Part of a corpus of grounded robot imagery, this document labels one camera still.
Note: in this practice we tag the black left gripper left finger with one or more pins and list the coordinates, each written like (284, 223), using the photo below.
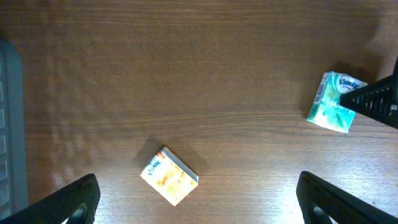
(75, 203)

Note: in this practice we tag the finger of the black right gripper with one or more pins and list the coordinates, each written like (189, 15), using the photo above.
(377, 101)

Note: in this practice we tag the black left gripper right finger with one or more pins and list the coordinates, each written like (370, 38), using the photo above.
(322, 202)

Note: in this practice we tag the green tissue pack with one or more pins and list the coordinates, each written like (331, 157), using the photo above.
(326, 110)

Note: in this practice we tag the orange tissue pack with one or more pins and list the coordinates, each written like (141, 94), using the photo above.
(169, 176)

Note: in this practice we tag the grey plastic basket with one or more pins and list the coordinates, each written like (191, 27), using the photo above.
(14, 192)

